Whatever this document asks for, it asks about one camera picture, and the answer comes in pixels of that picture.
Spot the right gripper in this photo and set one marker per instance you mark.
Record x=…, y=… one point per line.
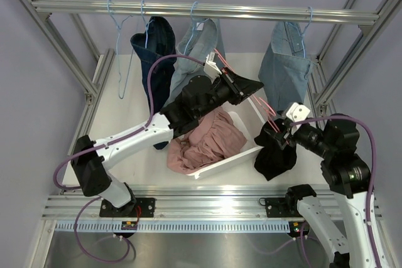
x=288, y=133

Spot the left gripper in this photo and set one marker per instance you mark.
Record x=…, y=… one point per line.
x=240, y=88

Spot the black skirt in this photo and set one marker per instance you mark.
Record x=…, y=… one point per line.
x=272, y=161

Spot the pink wire hanger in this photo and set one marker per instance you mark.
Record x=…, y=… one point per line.
x=270, y=113

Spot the pink skirt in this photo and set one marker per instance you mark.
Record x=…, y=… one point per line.
x=215, y=138

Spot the light blue denim skirt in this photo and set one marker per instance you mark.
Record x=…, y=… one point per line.
x=206, y=37

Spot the blue hanger of light denim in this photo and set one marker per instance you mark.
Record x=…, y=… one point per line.
x=193, y=28

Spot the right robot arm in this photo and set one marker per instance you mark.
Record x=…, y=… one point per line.
x=350, y=180

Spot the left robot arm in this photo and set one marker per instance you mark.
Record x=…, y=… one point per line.
x=92, y=160

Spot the blue hanger far right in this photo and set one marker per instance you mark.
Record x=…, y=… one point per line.
x=306, y=32

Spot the dark blue denim skirt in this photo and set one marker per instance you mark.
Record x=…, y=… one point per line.
x=157, y=62

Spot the blue hanger of dark denim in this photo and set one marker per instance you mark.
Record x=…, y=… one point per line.
x=146, y=24

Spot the white plastic basket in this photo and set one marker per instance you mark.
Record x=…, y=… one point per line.
x=247, y=118

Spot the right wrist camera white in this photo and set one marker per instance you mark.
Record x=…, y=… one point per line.
x=296, y=112

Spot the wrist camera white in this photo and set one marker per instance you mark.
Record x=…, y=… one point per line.
x=210, y=67
x=296, y=112

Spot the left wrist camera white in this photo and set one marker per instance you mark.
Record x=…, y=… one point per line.
x=210, y=67

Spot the right aluminium frame post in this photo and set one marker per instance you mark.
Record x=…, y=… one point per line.
x=345, y=47

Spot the aluminium frame post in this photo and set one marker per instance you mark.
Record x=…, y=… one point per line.
x=345, y=47
x=40, y=11

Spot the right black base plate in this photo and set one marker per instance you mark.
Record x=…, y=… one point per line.
x=278, y=208

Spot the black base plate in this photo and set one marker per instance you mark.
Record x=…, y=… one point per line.
x=143, y=208
x=278, y=208

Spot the front aluminium rail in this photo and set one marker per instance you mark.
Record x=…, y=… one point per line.
x=189, y=203

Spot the left aluminium frame post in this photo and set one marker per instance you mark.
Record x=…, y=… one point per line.
x=40, y=11

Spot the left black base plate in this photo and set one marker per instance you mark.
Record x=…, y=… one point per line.
x=143, y=208

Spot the aluminium hanging rail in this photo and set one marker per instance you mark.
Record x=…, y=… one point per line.
x=222, y=11

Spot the slotted cable duct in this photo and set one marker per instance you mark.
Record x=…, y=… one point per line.
x=175, y=226

